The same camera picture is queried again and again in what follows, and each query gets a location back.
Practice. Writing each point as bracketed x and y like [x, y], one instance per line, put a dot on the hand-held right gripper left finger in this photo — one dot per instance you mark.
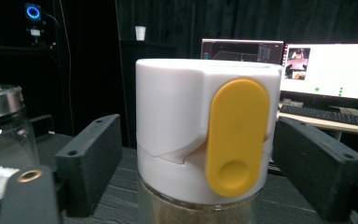
[88, 161]

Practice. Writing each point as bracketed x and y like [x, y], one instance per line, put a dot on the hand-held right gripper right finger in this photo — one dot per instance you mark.
[320, 168]

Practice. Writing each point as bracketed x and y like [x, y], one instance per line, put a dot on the black two-tier rack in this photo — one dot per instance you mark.
[119, 199]

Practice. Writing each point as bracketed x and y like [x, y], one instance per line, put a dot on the glass jar with metal lid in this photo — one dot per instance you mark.
[3, 133]

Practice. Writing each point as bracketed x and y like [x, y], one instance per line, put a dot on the black keyboard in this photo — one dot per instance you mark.
[320, 114]

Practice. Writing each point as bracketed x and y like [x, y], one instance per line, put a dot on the bright white monitor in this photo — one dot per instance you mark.
[335, 71]

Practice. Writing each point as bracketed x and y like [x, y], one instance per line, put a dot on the white paper cup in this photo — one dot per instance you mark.
[140, 33]

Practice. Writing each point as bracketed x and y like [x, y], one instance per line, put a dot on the dark screen monitor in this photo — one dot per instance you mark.
[239, 51]

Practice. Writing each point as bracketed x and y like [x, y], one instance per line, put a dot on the dark curtain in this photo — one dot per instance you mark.
[230, 18]

